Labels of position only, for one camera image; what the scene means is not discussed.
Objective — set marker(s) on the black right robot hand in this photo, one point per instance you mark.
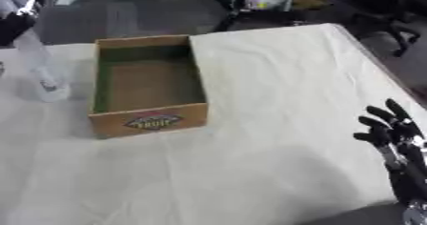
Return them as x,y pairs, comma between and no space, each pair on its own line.
404,159

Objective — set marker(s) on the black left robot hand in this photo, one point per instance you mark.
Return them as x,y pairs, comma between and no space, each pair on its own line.
11,27

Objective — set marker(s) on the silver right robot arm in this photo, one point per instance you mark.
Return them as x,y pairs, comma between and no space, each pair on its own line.
417,214

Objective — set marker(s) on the tan cardboard box green inside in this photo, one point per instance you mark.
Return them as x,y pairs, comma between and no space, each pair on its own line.
147,85

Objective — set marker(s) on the black office chair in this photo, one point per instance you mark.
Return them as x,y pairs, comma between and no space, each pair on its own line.
389,9

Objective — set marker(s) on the black tripod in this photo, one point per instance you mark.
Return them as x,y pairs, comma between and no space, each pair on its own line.
231,3

